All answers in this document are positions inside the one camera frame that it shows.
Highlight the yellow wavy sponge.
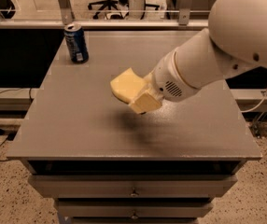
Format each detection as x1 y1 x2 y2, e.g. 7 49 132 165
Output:
110 68 147 104

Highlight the metal railing frame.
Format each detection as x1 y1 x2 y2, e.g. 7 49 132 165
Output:
0 0 212 30

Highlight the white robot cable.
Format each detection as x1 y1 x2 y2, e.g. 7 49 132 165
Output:
241 67 267 114

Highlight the blue pepsi can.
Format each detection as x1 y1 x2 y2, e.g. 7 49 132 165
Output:
63 23 89 63

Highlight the grey drawer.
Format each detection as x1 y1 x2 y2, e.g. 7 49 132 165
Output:
55 199 213 218
28 175 237 199

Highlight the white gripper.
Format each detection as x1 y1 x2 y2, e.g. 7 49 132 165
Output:
129 50 199 114

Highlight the top grey drawer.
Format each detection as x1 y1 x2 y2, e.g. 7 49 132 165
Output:
28 175 237 199

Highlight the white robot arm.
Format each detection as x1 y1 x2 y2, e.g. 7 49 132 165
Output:
129 0 267 114

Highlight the grey drawer cabinet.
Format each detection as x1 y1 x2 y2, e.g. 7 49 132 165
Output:
8 32 260 224

